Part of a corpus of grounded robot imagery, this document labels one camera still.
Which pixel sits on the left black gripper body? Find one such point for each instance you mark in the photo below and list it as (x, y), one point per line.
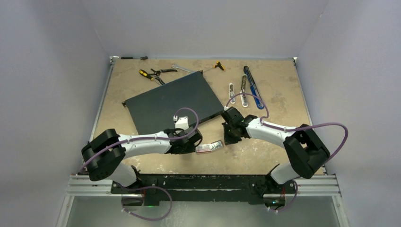
(188, 149)

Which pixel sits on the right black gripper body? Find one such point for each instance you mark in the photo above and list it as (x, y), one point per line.
(230, 136)

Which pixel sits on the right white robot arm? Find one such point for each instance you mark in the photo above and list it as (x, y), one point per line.
(305, 151)

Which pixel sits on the red white staple box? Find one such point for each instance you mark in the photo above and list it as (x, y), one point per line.
(203, 148)

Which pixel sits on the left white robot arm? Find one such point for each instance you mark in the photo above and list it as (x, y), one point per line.
(103, 156)

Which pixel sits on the small yellow black screwdriver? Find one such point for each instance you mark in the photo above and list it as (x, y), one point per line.
(217, 65)

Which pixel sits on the black tool at wall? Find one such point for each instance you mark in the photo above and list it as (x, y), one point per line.
(133, 58)

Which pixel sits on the black handled cutters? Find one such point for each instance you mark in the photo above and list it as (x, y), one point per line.
(163, 71)

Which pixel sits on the dark flat network switch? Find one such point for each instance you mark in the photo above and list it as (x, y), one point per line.
(190, 96)

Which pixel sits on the blue stapler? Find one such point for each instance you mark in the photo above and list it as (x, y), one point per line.
(253, 88)

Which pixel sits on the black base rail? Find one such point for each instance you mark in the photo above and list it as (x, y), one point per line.
(253, 189)

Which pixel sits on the white stapler part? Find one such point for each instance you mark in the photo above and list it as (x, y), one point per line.
(231, 93)

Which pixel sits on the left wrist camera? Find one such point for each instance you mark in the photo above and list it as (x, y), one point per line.
(180, 122)

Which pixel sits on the silver wrench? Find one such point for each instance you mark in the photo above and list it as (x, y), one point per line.
(175, 66)

